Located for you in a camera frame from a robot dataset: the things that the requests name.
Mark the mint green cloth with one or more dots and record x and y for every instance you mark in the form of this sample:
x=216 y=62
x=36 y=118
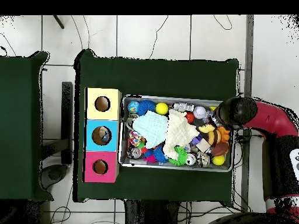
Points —
x=152 y=128

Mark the pale yellow cloth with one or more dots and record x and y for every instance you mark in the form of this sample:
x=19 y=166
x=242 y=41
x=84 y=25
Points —
x=180 y=133

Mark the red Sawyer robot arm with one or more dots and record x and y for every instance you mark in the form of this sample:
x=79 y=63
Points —
x=280 y=140

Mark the clear mesh bin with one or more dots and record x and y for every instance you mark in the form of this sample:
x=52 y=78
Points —
x=140 y=164

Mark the wooden box with three holes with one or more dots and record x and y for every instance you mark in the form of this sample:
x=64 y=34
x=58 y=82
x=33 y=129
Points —
x=91 y=140

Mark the blue spiky ball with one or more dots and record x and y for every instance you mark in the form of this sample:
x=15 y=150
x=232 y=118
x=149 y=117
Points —
x=146 y=107

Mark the multicoloured toy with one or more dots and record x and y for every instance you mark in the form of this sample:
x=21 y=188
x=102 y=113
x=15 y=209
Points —
x=135 y=138

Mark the blue globe ball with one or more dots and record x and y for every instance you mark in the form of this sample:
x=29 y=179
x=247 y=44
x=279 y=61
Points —
x=133 y=106

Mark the silver and black can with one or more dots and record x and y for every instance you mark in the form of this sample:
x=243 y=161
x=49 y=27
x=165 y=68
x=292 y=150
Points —
x=135 y=152

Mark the blue fuzzy toy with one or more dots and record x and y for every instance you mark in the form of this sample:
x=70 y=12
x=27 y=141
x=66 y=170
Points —
x=160 y=155

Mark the pink fuzzy toy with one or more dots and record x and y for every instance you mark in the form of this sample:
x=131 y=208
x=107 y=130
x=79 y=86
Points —
x=149 y=157

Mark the silver robot toy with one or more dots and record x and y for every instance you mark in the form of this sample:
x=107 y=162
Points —
x=183 y=107

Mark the small red ball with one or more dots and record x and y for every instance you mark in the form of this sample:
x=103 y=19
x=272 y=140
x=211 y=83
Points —
x=189 y=117

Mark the green fuzzy toy with eyes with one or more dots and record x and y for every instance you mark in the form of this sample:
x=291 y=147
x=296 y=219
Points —
x=180 y=157

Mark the purple block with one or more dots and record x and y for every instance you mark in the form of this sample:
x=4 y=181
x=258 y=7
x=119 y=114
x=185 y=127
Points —
x=195 y=140

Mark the white baseball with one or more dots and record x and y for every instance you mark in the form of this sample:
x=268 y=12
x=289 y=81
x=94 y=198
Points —
x=200 y=112

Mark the yellow toy banana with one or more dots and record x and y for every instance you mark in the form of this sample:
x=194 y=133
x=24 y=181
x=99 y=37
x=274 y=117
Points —
x=207 y=127

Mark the small wooden block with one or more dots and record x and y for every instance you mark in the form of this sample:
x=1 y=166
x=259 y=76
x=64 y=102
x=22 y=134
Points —
x=203 y=145

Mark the crushed silver can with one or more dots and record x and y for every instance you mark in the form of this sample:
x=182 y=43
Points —
x=203 y=159

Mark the toy hamburger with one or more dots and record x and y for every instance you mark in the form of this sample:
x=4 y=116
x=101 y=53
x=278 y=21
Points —
x=215 y=136

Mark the brown toy football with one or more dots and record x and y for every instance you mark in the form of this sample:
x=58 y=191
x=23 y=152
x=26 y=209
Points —
x=219 y=148

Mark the orange spiky toy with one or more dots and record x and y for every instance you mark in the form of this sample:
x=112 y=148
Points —
x=225 y=135

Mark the small yellow ball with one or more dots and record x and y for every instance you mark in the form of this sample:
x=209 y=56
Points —
x=218 y=160

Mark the dark green side table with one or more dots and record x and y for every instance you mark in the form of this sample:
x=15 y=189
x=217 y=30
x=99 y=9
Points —
x=18 y=126

